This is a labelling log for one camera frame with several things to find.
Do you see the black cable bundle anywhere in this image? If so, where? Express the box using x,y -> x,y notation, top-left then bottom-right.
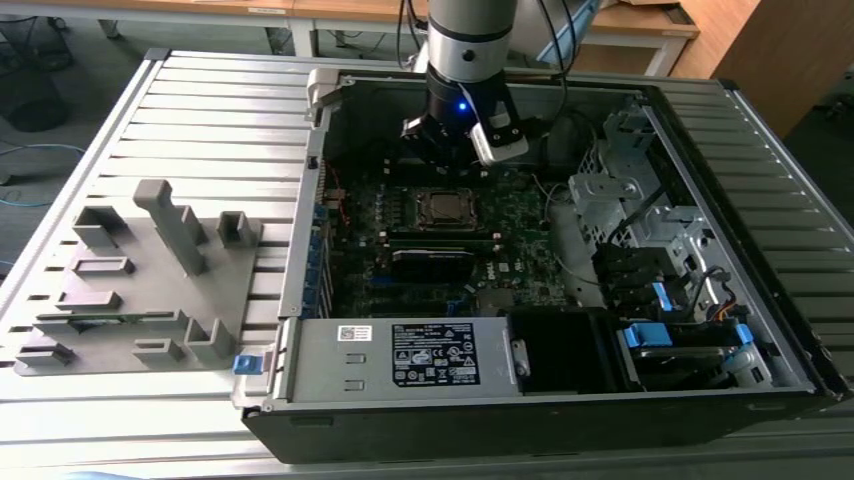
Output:
538,109 -> 602,181

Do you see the blue floor cable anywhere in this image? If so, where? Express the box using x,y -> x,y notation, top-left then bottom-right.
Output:
0,142 -> 88,209

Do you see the green motherboard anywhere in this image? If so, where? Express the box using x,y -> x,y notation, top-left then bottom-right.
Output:
313,159 -> 602,321

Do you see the grey case latch handle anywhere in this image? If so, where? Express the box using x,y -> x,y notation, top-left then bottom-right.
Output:
305,68 -> 343,124

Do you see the silver metal drive cage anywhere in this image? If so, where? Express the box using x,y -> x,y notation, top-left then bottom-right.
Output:
566,94 -> 722,261

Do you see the green RAM stick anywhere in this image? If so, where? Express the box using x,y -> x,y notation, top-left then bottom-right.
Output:
36,310 -> 179,331

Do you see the black disk bay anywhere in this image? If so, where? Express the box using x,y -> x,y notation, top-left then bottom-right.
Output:
590,244 -> 693,321

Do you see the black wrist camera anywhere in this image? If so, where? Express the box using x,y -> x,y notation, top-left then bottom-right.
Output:
398,114 -> 446,146

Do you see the silver topped green CPU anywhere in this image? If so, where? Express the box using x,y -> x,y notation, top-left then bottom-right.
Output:
429,193 -> 467,221

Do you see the wooden desk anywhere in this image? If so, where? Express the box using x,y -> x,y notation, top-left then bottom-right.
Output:
293,0 -> 702,76
0,0 -> 299,41

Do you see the grey parts rack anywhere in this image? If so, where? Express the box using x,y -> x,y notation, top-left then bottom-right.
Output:
12,178 -> 266,376

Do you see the hard disk in blue carrier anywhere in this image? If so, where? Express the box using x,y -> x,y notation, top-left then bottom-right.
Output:
617,322 -> 762,394

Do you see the pale blue teach pendant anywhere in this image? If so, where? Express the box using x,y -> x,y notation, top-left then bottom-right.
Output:
537,0 -> 602,64

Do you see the black graphics card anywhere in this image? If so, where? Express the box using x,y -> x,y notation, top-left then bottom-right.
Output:
390,248 -> 479,284

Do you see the metal CPU socket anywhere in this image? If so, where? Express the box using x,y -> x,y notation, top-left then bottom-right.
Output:
411,185 -> 486,234

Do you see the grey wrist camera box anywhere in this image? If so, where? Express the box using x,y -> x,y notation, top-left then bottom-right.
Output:
469,84 -> 533,167

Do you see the black and grey PC case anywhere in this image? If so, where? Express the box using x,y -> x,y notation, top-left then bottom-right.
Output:
230,67 -> 854,466

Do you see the wooden cabinet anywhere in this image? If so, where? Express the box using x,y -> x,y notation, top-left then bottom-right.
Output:
670,0 -> 854,140

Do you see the silver finned chipset heatsink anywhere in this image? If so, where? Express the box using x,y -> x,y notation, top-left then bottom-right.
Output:
477,288 -> 519,315

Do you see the silver power supply unit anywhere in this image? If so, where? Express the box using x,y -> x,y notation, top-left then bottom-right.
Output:
266,314 -> 519,404

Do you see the black wire waste bin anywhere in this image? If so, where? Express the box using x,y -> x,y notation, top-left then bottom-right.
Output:
0,14 -> 75,134

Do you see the metal socket cover frame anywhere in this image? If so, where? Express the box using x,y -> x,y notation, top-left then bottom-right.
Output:
414,187 -> 481,232

